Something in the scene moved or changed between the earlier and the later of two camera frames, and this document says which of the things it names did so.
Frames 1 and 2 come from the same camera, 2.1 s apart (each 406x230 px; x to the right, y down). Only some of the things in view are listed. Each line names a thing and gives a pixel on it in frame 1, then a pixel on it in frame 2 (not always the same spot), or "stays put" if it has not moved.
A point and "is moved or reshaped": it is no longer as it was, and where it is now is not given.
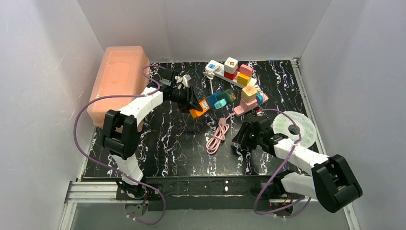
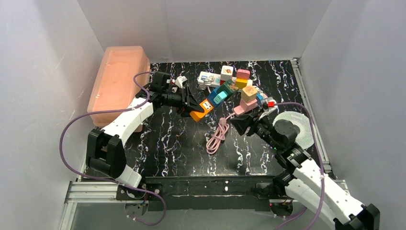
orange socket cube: (195, 113) is moved or reshaped
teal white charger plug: (220, 103) to (220, 97)
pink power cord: (213, 143) stays put
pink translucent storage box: (120, 72) stays put
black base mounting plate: (208, 193) stays put
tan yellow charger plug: (249, 93) stays put
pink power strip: (245, 106) stays put
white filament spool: (281, 122) stays put
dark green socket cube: (229, 95) to (229, 86)
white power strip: (217, 68) to (213, 80)
